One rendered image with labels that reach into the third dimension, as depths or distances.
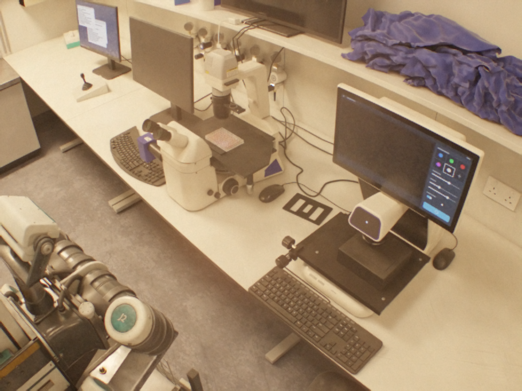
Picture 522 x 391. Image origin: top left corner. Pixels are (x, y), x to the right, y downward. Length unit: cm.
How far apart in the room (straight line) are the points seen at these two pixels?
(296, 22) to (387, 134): 79
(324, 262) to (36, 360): 87
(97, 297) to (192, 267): 136
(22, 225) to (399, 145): 94
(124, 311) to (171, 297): 129
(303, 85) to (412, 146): 103
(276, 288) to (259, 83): 76
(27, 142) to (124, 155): 168
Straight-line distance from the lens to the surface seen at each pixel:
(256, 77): 166
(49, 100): 279
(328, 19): 170
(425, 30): 156
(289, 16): 183
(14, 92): 341
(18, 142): 356
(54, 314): 118
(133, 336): 105
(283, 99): 221
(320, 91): 202
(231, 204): 168
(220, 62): 151
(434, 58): 140
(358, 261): 129
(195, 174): 156
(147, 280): 246
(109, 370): 181
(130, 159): 197
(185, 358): 215
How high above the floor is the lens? 187
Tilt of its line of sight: 41 degrees down
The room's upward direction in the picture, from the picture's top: straight up
